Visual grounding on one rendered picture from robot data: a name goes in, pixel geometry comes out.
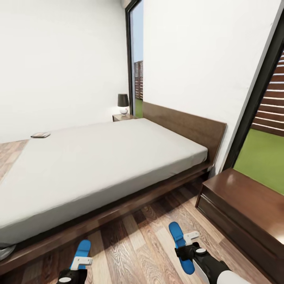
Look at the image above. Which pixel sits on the nightstand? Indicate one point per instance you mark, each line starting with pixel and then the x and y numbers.
pixel 120 117
pixel 250 215

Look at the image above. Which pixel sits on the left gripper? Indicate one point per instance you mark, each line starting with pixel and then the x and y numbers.
pixel 80 274

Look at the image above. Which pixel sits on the sandal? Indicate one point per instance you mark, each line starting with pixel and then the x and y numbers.
pixel 177 235
pixel 83 250

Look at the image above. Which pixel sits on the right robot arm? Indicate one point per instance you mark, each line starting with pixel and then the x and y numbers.
pixel 208 268

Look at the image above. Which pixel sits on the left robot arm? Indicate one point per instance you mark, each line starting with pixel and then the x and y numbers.
pixel 74 275

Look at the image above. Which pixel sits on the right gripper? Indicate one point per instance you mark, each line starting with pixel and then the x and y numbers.
pixel 183 252

